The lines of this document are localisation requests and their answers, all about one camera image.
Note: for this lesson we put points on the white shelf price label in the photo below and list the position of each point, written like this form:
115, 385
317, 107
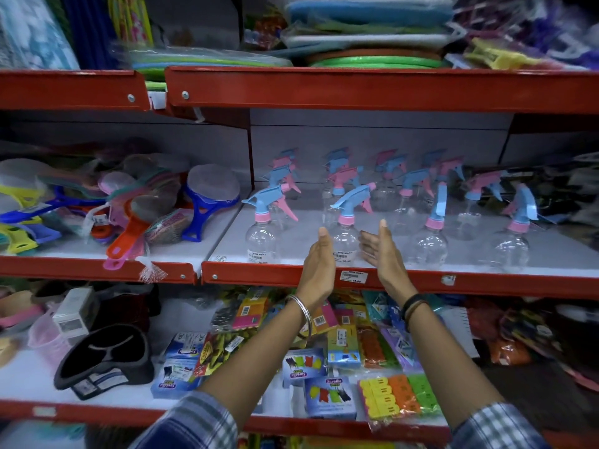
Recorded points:
353, 276

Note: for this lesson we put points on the pile of colourful plastic strainers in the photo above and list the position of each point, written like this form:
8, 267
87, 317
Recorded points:
140, 201

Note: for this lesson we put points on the person's left hand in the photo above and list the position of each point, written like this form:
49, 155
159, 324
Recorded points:
317, 275

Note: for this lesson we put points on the pile of dark packed goods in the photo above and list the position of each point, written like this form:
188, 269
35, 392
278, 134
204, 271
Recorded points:
573, 196

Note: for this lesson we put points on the red metal shelf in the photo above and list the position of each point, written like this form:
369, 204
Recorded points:
374, 91
491, 282
93, 268
28, 383
70, 91

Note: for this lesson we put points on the white box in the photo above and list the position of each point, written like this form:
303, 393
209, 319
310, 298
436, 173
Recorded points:
75, 313

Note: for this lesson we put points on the silver bangle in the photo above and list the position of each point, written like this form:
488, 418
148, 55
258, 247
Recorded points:
303, 310

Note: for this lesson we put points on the black wristband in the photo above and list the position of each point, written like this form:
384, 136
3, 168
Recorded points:
412, 306

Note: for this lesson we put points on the dark blue roll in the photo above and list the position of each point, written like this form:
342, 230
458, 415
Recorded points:
91, 30

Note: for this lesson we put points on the row of clear spray bottles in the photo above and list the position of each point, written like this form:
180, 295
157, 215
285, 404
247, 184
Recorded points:
430, 243

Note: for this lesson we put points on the pink plastic tray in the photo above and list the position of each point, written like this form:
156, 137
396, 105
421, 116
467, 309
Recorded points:
18, 313

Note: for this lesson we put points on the small torn shelf label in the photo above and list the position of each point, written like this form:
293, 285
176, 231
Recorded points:
448, 280

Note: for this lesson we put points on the pink plastic jug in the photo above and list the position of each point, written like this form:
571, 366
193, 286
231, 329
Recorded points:
44, 339

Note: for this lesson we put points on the person's right forearm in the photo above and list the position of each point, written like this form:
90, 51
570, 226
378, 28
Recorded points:
449, 364

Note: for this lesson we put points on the stack of blue green mats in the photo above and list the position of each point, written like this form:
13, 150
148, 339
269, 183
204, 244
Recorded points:
369, 23

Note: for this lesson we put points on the stack of green plastic plates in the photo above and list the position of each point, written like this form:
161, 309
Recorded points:
201, 58

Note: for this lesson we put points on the patterned blue roll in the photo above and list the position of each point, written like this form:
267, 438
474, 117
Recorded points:
32, 32

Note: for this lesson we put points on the blue plaid shirt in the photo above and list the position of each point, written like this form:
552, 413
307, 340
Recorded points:
196, 425

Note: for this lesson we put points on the black plastic caddy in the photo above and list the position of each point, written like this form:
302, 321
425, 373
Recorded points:
107, 355

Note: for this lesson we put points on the person's left forearm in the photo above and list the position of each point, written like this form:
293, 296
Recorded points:
262, 360

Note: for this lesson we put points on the person's right hand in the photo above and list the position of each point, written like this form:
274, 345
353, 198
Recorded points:
388, 266

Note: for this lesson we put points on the pile of clothes peg packets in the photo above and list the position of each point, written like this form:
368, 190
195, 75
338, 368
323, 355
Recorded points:
341, 350

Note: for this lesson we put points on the pile of orange packed goods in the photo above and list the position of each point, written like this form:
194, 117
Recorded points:
538, 336

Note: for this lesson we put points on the pile of packed plastic clips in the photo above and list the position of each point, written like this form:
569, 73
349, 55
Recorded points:
524, 37

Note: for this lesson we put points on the colourful striped packet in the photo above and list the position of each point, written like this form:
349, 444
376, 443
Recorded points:
130, 20

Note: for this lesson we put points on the person's right thumb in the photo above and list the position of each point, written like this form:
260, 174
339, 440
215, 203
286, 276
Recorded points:
368, 250

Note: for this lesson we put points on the person's left fingers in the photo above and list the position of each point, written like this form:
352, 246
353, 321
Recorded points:
324, 247

